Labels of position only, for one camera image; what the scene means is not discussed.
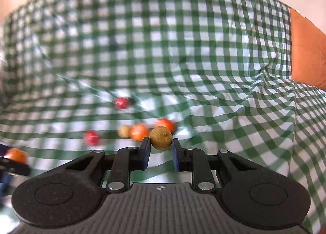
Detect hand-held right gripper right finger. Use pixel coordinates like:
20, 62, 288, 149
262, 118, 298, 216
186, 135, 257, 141
172, 138, 258, 191

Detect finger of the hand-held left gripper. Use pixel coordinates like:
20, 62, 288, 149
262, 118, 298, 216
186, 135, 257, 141
0, 157, 31, 176

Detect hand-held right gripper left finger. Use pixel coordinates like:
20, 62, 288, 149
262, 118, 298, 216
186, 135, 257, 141
61, 137, 151, 194

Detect red round fruit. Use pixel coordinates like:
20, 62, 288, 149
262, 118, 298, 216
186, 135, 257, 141
114, 97, 130, 109
84, 130, 100, 146

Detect small brown longan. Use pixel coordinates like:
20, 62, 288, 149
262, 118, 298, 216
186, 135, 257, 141
118, 125, 131, 138

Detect green checked cloth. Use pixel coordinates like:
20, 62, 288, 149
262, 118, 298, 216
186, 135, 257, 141
0, 0, 326, 234

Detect orange round fruit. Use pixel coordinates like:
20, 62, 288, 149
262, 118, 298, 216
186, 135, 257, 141
5, 148, 28, 164
130, 123, 150, 141
155, 119, 176, 133

